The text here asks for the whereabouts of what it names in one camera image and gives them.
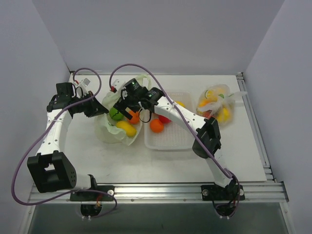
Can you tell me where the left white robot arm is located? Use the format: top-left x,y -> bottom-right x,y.
27,79 -> 108,200

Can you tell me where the orange fake orange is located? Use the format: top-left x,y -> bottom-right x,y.
150,118 -> 164,133
127,110 -> 140,125

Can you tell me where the yellow fake mango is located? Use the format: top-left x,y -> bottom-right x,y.
116,121 -> 137,137
175,101 -> 185,108

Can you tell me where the white plastic basket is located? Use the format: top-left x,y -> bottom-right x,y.
144,90 -> 195,151

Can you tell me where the yellow fake mango back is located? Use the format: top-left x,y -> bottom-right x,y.
175,101 -> 185,108

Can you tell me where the yellow fake mango front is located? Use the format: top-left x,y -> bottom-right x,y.
116,121 -> 137,137

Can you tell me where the purple cable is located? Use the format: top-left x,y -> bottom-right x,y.
109,63 -> 240,218
11,68 -> 118,218

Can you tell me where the red fake apple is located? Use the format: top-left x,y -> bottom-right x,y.
158,115 -> 171,124

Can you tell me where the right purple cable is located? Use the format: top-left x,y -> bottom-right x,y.
109,63 -> 240,218

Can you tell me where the aluminium front rail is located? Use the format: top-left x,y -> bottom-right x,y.
28,181 -> 290,205

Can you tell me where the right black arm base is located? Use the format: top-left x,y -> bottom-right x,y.
200,184 -> 245,201

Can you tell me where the aluminium rail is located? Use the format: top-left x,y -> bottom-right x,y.
28,181 -> 290,205
235,72 -> 278,182

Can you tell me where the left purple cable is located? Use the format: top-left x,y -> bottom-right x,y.
11,68 -> 118,218

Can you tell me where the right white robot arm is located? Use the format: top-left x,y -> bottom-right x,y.
114,78 -> 234,199

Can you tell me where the green avocado print plastic bag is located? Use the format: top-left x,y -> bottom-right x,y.
94,79 -> 143,146

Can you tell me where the tied clear bag of fruits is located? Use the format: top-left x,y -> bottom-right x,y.
196,84 -> 247,126

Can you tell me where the green fake fruit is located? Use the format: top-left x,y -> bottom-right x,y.
109,107 -> 124,121

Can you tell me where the aluminium right rail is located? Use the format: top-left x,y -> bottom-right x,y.
235,72 -> 278,182

